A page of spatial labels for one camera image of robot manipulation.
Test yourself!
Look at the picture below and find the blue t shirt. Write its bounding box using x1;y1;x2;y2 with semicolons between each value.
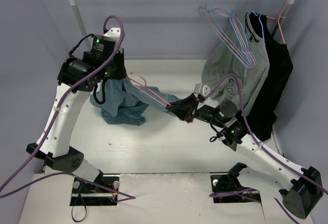
90;78;179;126

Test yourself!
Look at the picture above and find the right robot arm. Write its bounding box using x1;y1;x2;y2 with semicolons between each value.
166;94;326;219

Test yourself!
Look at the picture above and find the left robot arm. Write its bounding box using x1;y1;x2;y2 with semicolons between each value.
26;28;126;193

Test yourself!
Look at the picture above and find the blue hanger holding tank top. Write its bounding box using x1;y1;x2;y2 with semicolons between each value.
250;0;271;39

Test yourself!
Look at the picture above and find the pink hanger at rack end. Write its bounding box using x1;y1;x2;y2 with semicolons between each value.
267;0;292;44

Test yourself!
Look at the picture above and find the grey sweatshirt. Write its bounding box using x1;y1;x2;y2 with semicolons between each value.
201;9;270;114

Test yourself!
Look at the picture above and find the black tank top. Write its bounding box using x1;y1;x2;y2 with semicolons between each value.
247;13;293;141

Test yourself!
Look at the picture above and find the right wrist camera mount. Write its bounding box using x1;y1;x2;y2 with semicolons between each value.
193;83;211;100

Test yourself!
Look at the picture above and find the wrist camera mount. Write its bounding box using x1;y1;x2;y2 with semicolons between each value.
104;28;121;41
193;83;211;100

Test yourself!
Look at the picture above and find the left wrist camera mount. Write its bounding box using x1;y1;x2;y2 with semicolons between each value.
104;28;121;41

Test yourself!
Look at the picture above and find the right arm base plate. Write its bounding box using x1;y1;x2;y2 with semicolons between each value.
209;174;261;204

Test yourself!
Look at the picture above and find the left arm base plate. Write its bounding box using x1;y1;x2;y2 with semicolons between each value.
70;177;118;207

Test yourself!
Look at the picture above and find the blue wire hanger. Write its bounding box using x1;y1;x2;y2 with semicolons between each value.
197;0;253;68

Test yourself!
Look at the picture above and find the black looped cable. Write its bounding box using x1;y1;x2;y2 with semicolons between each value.
70;193;88;222

